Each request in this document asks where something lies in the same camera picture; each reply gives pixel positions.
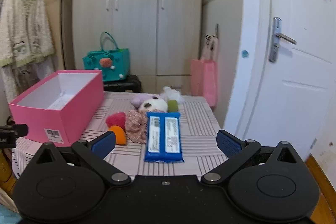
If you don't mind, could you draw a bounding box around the orange makeup sponge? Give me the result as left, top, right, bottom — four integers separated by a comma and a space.
109, 125, 127, 145

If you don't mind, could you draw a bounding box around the red fluffy heart plush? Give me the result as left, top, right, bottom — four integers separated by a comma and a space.
105, 112, 126, 130

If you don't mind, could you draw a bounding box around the pink floral fabric scrunchie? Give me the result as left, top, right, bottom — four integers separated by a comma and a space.
125, 110, 148, 144

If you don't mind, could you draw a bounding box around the blue wet wipes pack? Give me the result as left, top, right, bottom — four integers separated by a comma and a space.
144, 112, 184, 163

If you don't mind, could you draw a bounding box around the white brown plush animal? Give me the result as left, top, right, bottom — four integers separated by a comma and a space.
138, 97, 168, 113

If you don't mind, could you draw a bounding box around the green makeup sponge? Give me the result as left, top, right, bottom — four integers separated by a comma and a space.
167, 100, 179, 113

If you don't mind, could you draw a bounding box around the pink cardboard shoe box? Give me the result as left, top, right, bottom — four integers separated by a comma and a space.
9, 70, 104, 147

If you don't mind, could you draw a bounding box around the white paper in box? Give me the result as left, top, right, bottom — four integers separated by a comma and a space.
47, 91, 75, 110

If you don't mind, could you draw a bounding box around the purple plush toy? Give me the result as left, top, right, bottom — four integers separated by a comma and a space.
130, 93, 160, 109

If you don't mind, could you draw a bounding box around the white door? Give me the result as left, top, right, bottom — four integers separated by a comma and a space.
241, 0, 335, 159

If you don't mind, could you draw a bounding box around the black suitcase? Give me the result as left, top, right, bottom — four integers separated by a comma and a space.
104, 75, 142, 93

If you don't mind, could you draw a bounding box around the pink paper gift bag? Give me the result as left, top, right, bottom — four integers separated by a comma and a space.
190, 35, 219, 108

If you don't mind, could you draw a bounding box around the white green knitted cardigan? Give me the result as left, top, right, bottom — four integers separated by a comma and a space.
1, 0, 55, 102

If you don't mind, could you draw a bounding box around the white fluffy plush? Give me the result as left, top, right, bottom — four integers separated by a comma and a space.
160, 86, 183, 104

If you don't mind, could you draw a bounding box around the teal felt handbag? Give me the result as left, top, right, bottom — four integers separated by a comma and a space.
83, 31, 130, 82

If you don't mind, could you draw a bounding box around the grey wardrobe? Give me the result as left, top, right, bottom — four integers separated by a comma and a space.
72, 0, 202, 94

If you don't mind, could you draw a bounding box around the blue wall sticker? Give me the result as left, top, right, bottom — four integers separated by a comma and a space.
241, 50, 249, 58

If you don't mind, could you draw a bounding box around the silver door handle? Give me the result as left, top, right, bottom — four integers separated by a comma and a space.
268, 17, 297, 63

